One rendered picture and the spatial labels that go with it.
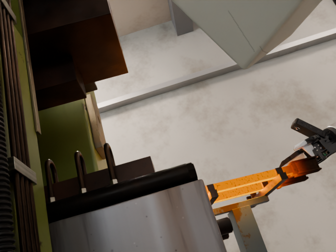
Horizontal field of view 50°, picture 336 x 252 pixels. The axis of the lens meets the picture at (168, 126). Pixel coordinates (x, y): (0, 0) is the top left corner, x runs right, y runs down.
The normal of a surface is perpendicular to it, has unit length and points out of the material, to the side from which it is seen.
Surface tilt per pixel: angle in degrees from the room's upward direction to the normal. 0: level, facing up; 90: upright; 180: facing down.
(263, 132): 90
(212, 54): 90
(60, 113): 90
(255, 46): 120
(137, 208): 90
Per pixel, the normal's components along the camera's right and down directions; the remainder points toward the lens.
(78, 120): -0.07, -0.42
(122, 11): 0.27, 0.87
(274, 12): -0.65, 0.49
